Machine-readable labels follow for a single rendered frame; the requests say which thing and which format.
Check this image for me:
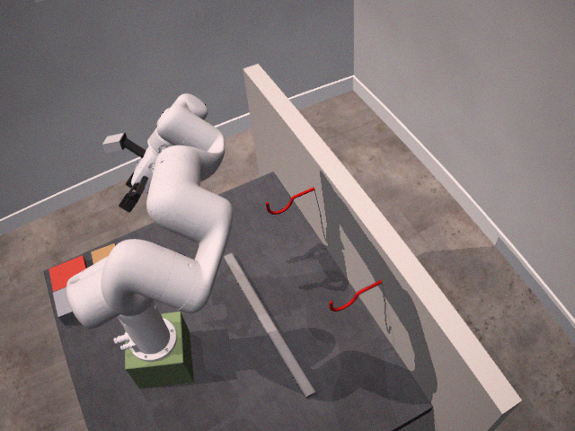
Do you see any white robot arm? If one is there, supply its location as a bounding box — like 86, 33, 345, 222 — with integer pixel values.
66, 93, 233, 362

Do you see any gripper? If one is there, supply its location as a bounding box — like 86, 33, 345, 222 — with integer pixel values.
119, 139, 159, 213

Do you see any grey wall panel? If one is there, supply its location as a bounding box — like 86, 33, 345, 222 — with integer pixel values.
243, 64, 522, 431

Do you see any red flat block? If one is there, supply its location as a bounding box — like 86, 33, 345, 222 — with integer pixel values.
49, 256, 87, 292

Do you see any grey long rod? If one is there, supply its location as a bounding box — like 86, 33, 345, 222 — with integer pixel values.
224, 253, 316, 399

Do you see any tan flat rectangular block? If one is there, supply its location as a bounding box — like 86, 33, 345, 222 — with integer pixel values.
92, 243, 116, 264

